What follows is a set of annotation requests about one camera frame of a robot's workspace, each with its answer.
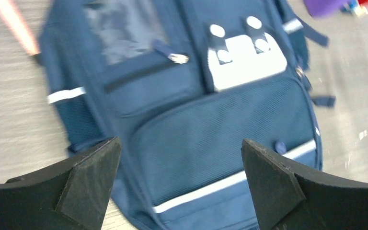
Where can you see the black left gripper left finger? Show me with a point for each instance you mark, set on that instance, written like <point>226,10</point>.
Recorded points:
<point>72,194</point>

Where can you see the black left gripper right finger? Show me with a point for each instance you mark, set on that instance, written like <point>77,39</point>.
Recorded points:
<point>288,195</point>

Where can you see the navy blue backpack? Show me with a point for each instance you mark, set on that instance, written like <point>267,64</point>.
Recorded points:
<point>182,83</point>

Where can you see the purple metronome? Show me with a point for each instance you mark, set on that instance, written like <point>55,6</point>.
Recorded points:
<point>321,8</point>

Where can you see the pink music stand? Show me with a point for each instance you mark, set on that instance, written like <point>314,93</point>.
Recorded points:
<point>15,21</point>

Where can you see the toy block car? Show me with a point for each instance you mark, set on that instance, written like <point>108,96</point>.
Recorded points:
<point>357,8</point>

